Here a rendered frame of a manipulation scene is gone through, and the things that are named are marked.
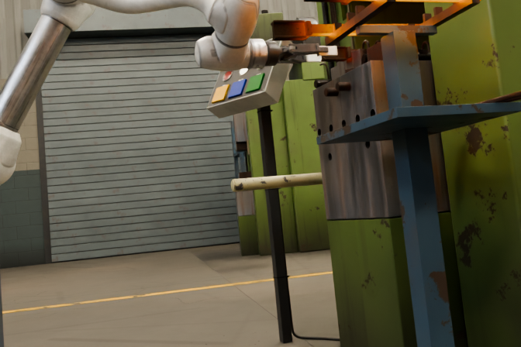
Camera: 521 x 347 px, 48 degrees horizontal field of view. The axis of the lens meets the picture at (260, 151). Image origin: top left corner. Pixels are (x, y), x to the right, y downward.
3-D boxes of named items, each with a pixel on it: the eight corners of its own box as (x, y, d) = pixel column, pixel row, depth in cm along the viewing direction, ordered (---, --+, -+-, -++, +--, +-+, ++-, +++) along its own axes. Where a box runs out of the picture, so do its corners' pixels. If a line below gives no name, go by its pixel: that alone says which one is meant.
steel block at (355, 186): (388, 217, 160) (370, 60, 165) (326, 219, 196) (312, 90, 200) (543, 200, 180) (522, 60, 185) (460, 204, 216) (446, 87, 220)
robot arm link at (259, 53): (252, 64, 171) (270, 64, 173) (249, 34, 172) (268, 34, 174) (242, 72, 179) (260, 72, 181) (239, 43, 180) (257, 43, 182)
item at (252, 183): (235, 192, 205) (233, 177, 205) (230, 193, 210) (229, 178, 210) (345, 183, 221) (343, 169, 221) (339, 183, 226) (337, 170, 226)
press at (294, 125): (250, 259, 631) (225, 1, 660) (233, 252, 752) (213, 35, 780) (436, 238, 675) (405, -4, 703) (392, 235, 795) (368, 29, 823)
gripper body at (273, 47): (260, 69, 181) (287, 69, 184) (269, 61, 173) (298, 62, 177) (257, 46, 182) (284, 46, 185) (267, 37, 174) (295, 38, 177)
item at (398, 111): (397, 117, 113) (396, 107, 113) (316, 144, 151) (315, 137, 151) (522, 111, 122) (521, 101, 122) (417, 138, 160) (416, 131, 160)
